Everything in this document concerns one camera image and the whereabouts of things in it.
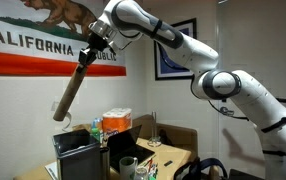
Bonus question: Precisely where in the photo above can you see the small black marker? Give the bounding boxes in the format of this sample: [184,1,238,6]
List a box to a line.
[164,160,173,167]

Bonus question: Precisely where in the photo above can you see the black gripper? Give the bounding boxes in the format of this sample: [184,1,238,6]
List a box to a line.
[78,32,108,66]

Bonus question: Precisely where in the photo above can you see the California Republic flag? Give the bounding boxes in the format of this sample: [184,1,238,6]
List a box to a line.
[0,0,127,77]

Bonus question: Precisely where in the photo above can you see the grey trash bin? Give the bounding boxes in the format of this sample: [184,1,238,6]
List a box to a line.
[53,130,100,180]

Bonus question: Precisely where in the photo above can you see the clear glass jar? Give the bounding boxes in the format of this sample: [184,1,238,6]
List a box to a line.
[134,167,148,180]

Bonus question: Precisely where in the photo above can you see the orange paper towel multipack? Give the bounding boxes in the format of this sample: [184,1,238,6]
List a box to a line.
[102,108,132,134]

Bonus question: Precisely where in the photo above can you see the brown cardboard paper towel core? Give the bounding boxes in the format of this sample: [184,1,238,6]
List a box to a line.
[53,64,87,121]

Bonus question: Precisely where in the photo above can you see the framed blue blueprint picture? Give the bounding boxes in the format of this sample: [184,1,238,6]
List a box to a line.
[154,18,197,80]

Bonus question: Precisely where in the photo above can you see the black headphones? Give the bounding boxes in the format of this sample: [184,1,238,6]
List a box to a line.
[173,158,228,180]

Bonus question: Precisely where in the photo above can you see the pens bundle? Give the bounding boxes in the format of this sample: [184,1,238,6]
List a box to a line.
[143,158,158,180]

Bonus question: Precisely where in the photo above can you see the green spray bottle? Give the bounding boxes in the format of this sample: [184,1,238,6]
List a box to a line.
[91,119,100,140]

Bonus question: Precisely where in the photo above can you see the white green mug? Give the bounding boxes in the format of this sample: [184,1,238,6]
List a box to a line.
[119,156,138,180]

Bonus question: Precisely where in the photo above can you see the door lever handle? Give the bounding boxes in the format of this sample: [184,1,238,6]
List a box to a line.
[220,107,234,116]

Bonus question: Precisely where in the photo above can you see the black open laptop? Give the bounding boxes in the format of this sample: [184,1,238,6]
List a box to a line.
[107,125,155,172]

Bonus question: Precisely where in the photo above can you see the steel tumbler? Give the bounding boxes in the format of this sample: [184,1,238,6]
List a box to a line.
[100,147,110,180]

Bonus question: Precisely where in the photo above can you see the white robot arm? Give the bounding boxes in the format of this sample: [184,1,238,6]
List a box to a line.
[89,0,286,154]

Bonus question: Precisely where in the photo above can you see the brown cardboard box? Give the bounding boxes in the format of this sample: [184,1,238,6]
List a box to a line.
[132,114,198,153]

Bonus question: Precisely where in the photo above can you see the white paper sheet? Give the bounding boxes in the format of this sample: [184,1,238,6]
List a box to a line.
[45,162,58,180]

